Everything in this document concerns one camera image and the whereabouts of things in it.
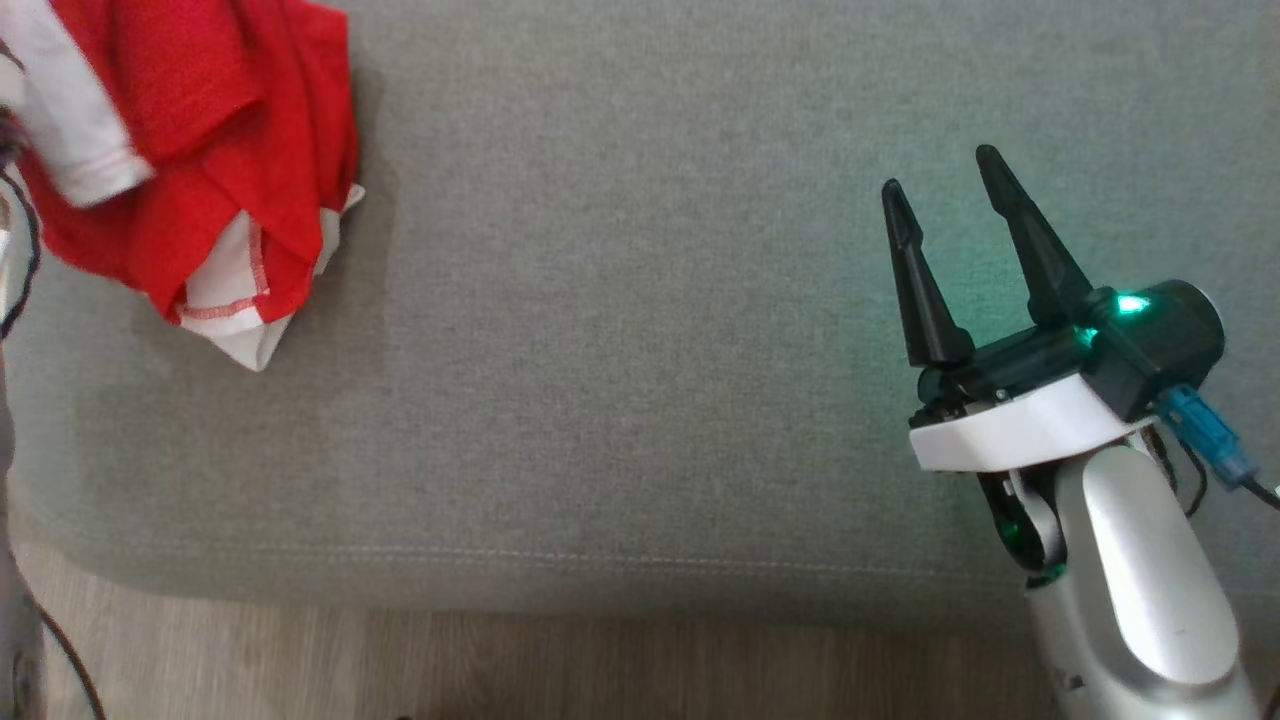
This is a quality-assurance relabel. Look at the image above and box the red white basketball jersey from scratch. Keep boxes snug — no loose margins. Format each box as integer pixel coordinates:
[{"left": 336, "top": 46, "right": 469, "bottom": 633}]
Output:
[{"left": 0, "top": 0, "right": 366, "bottom": 373}]

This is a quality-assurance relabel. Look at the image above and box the blue cable connector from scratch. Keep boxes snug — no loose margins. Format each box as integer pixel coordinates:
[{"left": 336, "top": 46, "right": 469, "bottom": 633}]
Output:
[{"left": 1160, "top": 385, "right": 1259, "bottom": 491}]

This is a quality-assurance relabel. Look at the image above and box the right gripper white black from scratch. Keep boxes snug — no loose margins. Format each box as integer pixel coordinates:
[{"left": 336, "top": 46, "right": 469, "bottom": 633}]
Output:
[{"left": 882, "top": 145, "right": 1161, "bottom": 473}]

